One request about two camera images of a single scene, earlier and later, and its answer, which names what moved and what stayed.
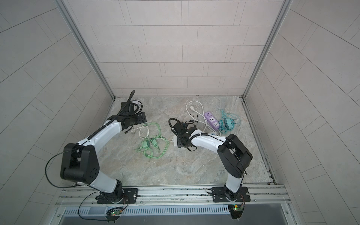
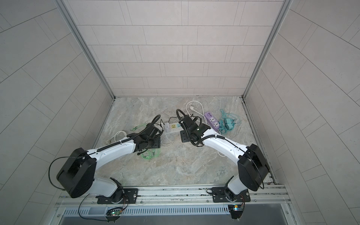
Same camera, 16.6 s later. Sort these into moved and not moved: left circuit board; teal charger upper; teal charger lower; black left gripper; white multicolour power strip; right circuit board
Moved: black left gripper; white multicolour power strip
Not moved: right circuit board; teal charger lower; left circuit board; teal charger upper
